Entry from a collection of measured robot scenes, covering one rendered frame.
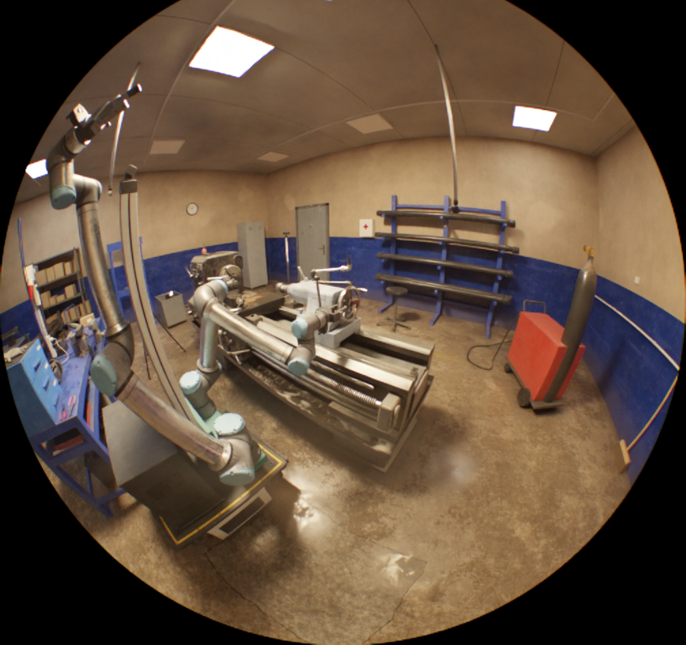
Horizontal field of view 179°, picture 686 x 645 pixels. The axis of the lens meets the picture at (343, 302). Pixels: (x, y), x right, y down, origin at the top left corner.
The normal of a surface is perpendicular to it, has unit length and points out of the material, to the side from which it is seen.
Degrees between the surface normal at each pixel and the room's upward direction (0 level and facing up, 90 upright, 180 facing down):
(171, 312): 90
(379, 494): 0
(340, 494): 0
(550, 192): 90
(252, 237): 90
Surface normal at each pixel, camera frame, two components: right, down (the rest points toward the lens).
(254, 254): 0.81, 0.18
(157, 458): 0.00, -0.94
